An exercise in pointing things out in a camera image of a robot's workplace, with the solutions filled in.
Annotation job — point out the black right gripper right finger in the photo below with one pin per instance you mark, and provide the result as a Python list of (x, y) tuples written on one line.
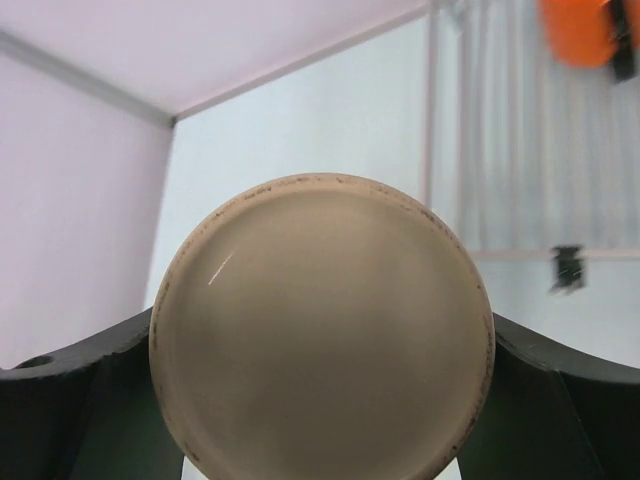
[(553, 412)]

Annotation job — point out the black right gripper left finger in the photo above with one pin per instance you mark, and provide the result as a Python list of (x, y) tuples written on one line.
[(87, 411)]

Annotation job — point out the beige tall mug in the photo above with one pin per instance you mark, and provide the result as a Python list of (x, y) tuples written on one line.
[(321, 326)]

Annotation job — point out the orange mug black handle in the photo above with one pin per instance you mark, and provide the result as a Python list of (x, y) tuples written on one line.
[(593, 33)]

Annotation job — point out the clear acrylic dish rack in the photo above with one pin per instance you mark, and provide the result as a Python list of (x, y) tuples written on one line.
[(525, 155)]

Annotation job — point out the black binder clip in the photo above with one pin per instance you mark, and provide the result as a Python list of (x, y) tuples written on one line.
[(568, 265)]

